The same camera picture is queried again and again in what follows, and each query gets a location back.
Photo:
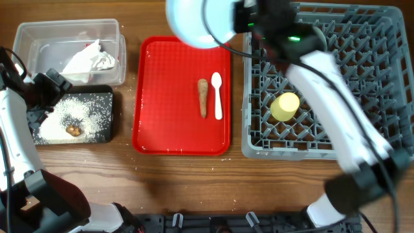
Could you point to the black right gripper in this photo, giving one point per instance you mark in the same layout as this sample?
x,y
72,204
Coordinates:
x,y
242,10

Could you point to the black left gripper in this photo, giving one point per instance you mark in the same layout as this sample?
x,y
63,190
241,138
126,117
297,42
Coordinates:
x,y
55,92

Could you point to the white rice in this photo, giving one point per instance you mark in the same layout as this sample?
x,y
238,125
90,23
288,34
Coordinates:
x,y
77,116

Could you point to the brown food scrap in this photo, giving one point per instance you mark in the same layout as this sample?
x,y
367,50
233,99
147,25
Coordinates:
x,y
74,131

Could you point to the white napkin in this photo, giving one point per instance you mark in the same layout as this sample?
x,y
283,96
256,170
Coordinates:
x,y
105,61
88,60

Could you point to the large light blue plate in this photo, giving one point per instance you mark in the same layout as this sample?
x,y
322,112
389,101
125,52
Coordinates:
x,y
185,20

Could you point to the white plastic spoon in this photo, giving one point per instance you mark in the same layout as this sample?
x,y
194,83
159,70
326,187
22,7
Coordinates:
x,y
216,82

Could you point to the brown carrot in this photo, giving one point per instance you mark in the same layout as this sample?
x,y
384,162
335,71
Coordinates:
x,y
202,86

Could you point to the yellow plastic cup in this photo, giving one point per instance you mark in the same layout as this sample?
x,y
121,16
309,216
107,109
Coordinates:
x,y
284,107

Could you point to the light green bowl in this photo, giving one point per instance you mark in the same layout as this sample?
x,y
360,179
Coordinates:
x,y
322,37

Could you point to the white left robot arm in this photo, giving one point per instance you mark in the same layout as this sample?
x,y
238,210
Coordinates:
x,y
32,199

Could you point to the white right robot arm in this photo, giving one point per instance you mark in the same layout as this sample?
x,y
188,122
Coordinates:
x,y
371,167

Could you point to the black waste tray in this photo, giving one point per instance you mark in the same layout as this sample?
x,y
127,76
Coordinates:
x,y
103,106

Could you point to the grey dishwasher rack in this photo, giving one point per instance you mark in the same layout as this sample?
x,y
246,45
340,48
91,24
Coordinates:
x,y
371,49

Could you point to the clear plastic bin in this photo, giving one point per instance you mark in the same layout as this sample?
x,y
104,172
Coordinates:
x,y
52,44

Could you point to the red plastic tray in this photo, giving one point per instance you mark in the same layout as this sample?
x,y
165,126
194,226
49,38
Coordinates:
x,y
167,117

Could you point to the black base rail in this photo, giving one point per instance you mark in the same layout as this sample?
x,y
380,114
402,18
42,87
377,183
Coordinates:
x,y
275,223

